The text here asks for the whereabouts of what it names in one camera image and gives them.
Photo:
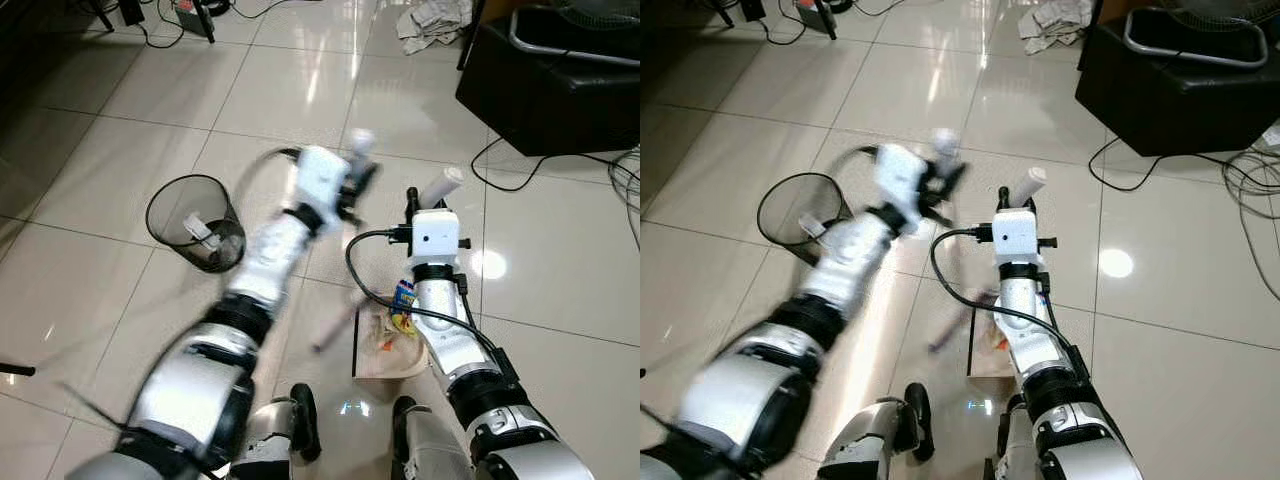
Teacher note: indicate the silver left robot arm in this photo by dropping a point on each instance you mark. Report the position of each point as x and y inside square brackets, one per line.
[760, 395]
[200, 385]

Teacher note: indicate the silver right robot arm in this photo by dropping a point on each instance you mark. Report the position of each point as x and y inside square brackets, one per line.
[1035, 350]
[460, 350]

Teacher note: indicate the colourful snack wrapper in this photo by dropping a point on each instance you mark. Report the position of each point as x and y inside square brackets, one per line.
[403, 302]

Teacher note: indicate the white crumpled paper trash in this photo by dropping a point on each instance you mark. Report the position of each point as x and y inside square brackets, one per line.
[814, 228]
[202, 234]

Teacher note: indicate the orange trash scrap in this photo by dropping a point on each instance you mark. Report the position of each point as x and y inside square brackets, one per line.
[385, 344]
[1000, 340]

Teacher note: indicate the black mesh wastebasket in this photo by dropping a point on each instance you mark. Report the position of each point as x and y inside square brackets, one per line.
[170, 215]
[780, 212]

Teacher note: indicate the crumpled grey cloth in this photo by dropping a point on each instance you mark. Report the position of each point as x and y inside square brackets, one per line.
[1055, 25]
[432, 25]

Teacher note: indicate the black leather ottoman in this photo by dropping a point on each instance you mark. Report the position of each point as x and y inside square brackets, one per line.
[550, 105]
[1170, 105]

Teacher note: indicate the black device with red label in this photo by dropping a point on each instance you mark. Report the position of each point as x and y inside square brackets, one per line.
[815, 15]
[195, 15]

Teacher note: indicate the robot left leg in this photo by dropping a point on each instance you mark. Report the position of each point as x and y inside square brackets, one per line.
[880, 430]
[285, 430]

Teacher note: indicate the robot leg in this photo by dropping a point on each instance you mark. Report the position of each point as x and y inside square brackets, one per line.
[425, 445]
[285, 430]
[880, 430]
[1015, 445]

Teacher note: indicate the robot right leg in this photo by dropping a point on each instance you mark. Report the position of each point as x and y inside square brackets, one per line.
[425, 445]
[1015, 445]

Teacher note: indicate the small black power adapter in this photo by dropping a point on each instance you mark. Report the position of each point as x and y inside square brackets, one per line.
[132, 10]
[752, 8]

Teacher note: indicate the black rod end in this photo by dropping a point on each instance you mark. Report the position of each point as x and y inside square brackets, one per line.
[15, 371]

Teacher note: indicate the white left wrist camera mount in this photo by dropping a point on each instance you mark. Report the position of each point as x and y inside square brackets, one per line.
[902, 178]
[320, 180]

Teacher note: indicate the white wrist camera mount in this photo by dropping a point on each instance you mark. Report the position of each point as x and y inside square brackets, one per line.
[1018, 238]
[436, 238]
[320, 180]
[902, 178]

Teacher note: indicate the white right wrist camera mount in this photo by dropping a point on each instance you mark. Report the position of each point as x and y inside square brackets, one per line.
[436, 238]
[1018, 238]

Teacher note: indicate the silver metal tube frame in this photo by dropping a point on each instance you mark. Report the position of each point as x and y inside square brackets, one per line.
[560, 50]
[1180, 52]

